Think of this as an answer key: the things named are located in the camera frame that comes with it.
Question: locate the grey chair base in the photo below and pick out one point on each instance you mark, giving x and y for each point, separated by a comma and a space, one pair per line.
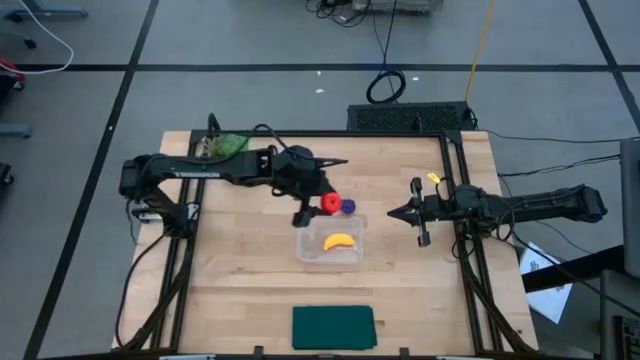
50, 11

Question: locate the black desk edge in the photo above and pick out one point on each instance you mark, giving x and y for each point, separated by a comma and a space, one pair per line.
575, 270

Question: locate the black aluminium table frame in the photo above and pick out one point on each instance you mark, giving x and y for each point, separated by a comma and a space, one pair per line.
375, 133

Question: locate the clear plastic tupperware container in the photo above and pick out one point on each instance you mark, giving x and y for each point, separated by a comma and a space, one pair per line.
310, 252

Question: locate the purple toy grapes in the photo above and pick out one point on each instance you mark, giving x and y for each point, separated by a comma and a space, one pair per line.
348, 206

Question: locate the grey floor device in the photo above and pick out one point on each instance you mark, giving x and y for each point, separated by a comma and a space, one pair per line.
395, 5

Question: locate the black perforated computer case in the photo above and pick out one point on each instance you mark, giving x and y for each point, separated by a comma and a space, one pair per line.
405, 117

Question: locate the grey furniture foot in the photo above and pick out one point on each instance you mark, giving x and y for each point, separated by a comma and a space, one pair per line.
15, 131

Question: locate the grey cabinet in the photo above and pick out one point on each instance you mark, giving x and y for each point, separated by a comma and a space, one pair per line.
620, 300

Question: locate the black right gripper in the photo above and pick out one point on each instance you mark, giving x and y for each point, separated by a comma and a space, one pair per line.
435, 207

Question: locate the black frame clamp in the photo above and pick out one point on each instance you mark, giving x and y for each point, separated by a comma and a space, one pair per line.
404, 353
258, 352

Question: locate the dark green folded cloth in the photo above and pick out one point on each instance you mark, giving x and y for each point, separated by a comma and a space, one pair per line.
334, 327

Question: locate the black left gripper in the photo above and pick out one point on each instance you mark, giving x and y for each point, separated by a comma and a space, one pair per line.
300, 172

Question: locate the red toy apple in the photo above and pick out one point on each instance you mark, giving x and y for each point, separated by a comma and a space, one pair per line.
331, 203

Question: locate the black caster wheel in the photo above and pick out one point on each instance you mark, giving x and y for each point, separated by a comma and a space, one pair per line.
30, 43

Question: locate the red object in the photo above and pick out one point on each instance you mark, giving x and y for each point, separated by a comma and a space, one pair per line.
10, 67

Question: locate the white paper sheet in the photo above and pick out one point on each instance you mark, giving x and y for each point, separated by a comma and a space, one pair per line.
547, 300

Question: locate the black floor object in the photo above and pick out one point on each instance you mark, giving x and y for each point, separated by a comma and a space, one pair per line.
4, 174

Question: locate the yellow toy banana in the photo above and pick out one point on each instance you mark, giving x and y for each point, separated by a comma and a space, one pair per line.
339, 241

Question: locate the succulent in patterned white pot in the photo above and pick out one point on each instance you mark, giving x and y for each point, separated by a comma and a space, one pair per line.
227, 142

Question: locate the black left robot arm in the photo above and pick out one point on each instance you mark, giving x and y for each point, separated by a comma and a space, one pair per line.
200, 170

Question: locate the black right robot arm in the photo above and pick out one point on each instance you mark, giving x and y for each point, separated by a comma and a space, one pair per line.
540, 207

